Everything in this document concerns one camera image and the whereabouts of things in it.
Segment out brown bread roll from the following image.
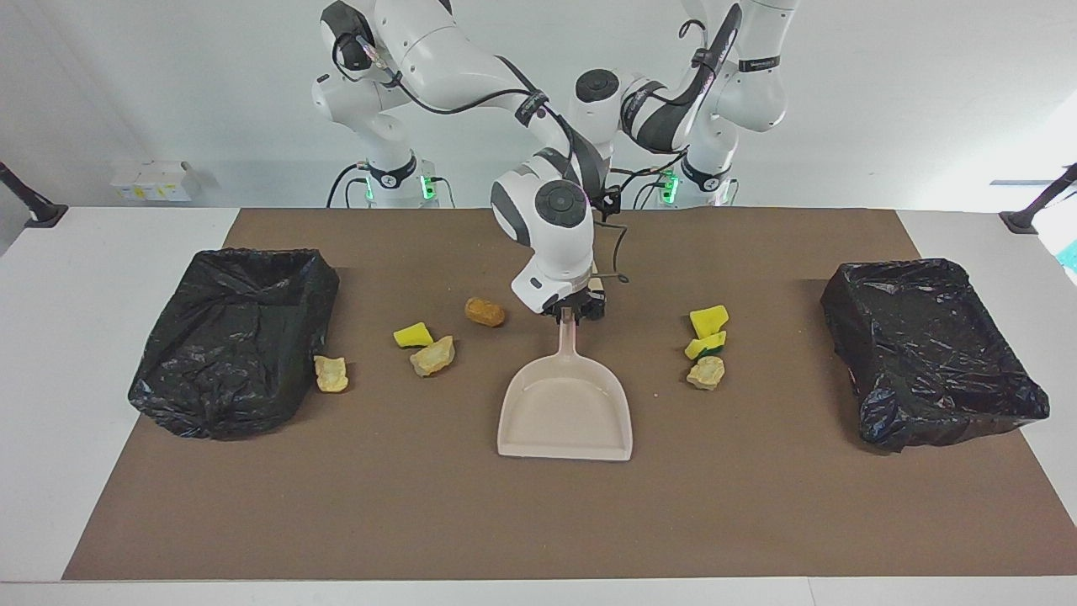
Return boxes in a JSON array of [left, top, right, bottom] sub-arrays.
[[464, 296, 507, 328]]

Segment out beige plastic dustpan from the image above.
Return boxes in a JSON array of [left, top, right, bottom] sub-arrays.
[[496, 307, 634, 462]]

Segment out yellow sponge with green pad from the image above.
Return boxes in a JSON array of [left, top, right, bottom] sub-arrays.
[[683, 331, 728, 361]]

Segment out plain yellow sponge piece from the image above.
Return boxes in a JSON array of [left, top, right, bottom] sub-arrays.
[[689, 305, 730, 340]]

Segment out pale orange-tinged bread chunk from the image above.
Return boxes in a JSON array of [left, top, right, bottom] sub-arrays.
[[410, 335, 456, 378]]

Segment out pale striped croissant piece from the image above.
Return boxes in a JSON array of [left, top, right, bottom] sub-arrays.
[[686, 355, 726, 392]]

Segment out yellowish bread chunk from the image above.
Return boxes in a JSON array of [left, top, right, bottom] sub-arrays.
[[314, 354, 350, 394]]

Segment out bin lined with black bag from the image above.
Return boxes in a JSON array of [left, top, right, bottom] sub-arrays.
[[128, 247, 341, 441], [820, 258, 1051, 454]]

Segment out brown table mat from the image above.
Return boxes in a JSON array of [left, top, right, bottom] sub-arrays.
[[63, 209, 1077, 580]]

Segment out white socket boxes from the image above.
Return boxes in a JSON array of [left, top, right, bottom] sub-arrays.
[[110, 160, 194, 203]]

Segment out black base cable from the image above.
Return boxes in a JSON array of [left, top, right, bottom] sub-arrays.
[[629, 165, 676, 210], [326, 162, 371, 210]]

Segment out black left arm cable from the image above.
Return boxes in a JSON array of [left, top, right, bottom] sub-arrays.
[[599, 160, 674, 285]]

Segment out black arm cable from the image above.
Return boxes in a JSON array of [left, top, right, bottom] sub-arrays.
[[332, 29, 590, 169], [599, 160, 674, 285]]

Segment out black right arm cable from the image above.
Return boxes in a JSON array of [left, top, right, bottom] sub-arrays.
[[332, 29, 590, 169]]

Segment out black camera stand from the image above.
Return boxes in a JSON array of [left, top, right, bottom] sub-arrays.
[[1000, 163, 1077, 235], [0, 162, 69, 229]]

